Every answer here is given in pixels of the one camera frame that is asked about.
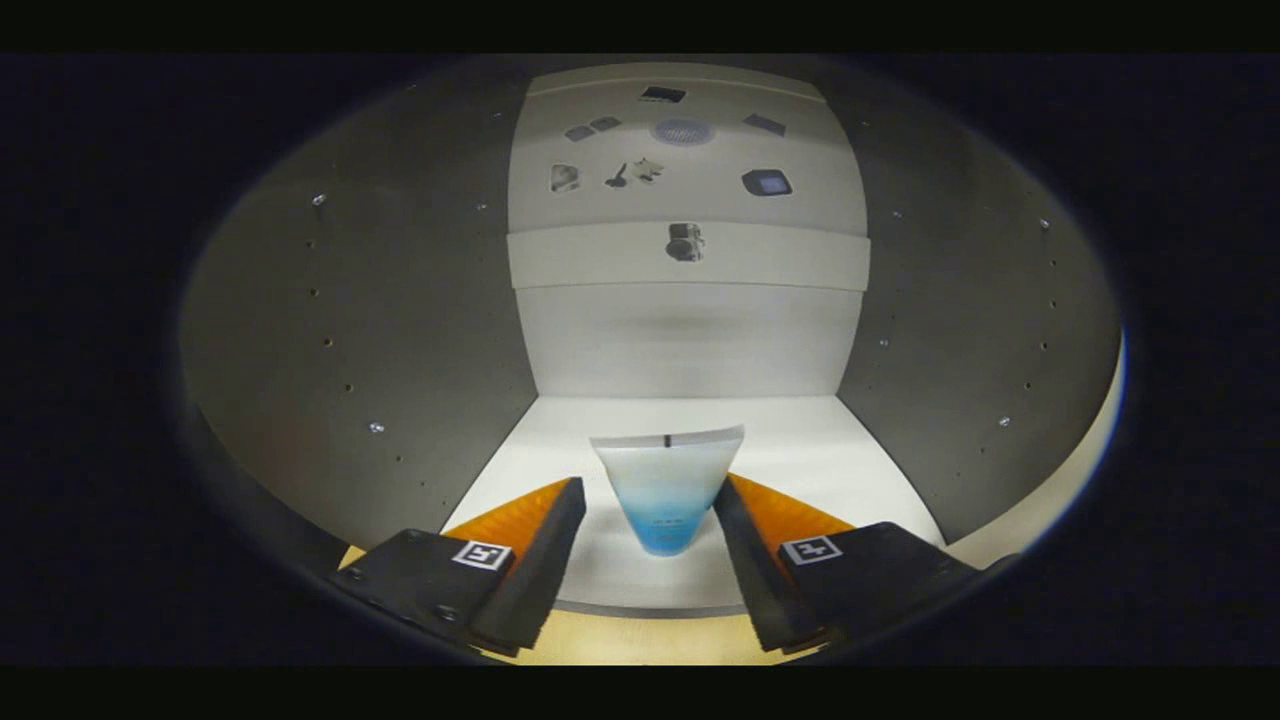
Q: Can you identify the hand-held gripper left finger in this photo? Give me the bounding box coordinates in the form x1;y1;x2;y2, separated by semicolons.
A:
335;477;588;656

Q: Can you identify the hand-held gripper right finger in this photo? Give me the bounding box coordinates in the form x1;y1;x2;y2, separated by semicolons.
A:
712;473;981;653

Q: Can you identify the blue translucent tube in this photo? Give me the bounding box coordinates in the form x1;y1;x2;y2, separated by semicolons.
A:
589;425;746;557

